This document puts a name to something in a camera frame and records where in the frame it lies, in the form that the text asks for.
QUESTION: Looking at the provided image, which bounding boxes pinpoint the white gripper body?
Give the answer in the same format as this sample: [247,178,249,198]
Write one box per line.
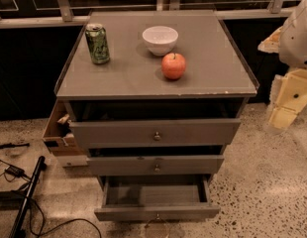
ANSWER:
[275,68,307,114]

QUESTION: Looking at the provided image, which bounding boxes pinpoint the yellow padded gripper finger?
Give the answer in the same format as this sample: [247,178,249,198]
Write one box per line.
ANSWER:
[263,105,297,134]

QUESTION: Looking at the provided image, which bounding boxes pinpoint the grey bottom drawer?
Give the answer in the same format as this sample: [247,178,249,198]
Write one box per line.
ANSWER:
[95,175,220,221]

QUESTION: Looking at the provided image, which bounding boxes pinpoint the grey drawer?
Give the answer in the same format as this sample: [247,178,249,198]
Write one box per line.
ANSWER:
[87,155,224,176]
[70,119,241,149]
[95,175,220,221]

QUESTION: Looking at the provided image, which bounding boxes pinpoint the grey middle drawer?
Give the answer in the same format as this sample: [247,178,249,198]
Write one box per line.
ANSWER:
[87,155,224,176]

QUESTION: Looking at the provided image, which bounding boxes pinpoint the grey drawer cabinet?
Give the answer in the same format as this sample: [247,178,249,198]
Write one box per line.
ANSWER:
[53,9,260,186]

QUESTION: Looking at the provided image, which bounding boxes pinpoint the grey top drawer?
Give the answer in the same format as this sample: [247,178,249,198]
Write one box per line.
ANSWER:
[70,119,241,149]

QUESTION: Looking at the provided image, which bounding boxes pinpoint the red apple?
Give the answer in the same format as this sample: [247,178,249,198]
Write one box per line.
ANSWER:
[161,53,186,80]

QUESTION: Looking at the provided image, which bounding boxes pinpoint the white ceramic bowl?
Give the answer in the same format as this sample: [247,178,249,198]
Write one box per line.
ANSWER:
[142,26,178,56]

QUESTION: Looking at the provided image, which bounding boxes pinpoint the metal window railing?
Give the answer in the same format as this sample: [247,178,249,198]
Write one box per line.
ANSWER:
[0,0,302,28]

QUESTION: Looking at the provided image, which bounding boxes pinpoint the green soda can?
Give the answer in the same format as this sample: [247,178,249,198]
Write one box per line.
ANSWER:
[85,24,110,64]

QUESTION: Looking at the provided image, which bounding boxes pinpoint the open cardboard box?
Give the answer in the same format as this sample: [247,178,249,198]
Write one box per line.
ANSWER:
[43,101,87,168]

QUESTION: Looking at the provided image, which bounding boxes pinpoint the black power adapter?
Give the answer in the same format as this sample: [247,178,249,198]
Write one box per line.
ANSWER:
[5,166,25,178]

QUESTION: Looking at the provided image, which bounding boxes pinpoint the black pole on floor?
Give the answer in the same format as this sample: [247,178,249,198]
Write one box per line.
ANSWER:
[9,156,47,238]

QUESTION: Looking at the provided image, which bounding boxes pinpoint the black power cable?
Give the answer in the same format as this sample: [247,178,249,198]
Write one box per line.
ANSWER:
[0,156,103,238]

